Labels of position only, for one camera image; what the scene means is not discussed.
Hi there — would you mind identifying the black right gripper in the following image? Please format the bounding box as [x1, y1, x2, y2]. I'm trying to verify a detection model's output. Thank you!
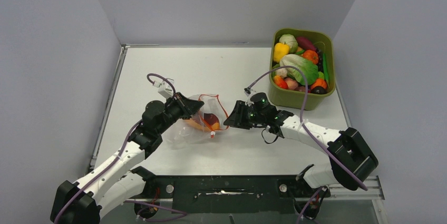
[225, 101, 266, 130]

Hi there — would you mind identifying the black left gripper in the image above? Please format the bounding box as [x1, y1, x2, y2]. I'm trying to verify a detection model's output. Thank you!
[157, 92, 204, 134]

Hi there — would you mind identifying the red orange fruit slice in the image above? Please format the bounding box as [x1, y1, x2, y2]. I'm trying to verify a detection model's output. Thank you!
[184, 113, 221, 132]

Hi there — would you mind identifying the clear orange zip top bag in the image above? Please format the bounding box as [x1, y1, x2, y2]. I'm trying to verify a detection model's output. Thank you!
[165, 94, 229, 147]

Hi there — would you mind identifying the white garlic bulb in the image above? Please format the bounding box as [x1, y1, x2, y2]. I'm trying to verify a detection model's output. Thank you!
[275, 68, 288, 79]

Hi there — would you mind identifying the green white lettuce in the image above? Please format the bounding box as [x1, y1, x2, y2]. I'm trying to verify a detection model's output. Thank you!
[279, 54, 319, 85]

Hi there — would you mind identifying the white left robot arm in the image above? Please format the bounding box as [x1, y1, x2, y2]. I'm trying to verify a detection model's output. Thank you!
[50, 92, 204, 223]

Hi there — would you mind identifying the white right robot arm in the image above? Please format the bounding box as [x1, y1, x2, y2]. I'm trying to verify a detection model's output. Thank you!
[224, 92, 378, 196]

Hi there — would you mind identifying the olive green plastic bin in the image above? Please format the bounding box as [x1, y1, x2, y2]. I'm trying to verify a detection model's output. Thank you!
[268, 28, 336, 111]

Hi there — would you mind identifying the pink peach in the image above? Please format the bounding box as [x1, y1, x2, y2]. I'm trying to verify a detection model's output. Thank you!
[284, 77, 300, 90]

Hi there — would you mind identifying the yellow bell pepper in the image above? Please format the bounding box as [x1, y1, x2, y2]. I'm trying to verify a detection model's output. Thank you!
[273, 43, 290, 63]

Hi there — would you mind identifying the dark round plum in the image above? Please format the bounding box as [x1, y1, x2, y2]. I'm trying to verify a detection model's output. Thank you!
[310, 86, 327, 95]

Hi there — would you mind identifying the orange round fruit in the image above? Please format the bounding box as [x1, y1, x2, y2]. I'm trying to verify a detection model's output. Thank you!
[310, 78, 328, 90]

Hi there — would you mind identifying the pale green cabbage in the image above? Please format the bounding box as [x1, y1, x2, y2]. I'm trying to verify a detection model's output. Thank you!
[279, 34, 298, 53]

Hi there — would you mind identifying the orange tangerine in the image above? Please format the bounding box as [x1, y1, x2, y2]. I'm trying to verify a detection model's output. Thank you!
[302, 50, 319, 65]

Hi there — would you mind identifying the green chili pepper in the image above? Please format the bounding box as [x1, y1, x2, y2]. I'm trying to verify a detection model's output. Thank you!
[322, 53, 329, 84]

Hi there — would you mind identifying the purple sweet potato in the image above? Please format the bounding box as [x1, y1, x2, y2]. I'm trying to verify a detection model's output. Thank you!
[296, 36, 317, 52]

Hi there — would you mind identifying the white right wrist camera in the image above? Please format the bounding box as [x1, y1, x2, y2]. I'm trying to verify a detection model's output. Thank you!
[244, 87, 256, 106]

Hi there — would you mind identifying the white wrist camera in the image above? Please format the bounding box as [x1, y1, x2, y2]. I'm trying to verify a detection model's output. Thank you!
[244, 87, 256, 106]
[157, 80, 174, 99]

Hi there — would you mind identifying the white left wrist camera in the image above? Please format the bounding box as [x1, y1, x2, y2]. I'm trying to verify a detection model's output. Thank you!
[157, 80, 174, 99]

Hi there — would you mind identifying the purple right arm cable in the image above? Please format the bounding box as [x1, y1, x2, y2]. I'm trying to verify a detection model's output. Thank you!
[244, 65, 368, 192]

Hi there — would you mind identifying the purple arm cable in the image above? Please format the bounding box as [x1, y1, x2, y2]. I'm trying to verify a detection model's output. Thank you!
[244, 65, 368, 192]
[53, 73, 177, 224]

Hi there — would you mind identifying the black mounting base plate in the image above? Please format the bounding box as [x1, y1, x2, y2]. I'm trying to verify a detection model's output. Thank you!
[137, 175, 315, 214]

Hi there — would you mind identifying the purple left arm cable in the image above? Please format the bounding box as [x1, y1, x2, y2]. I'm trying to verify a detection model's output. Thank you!
[53, 73, 177, 224]

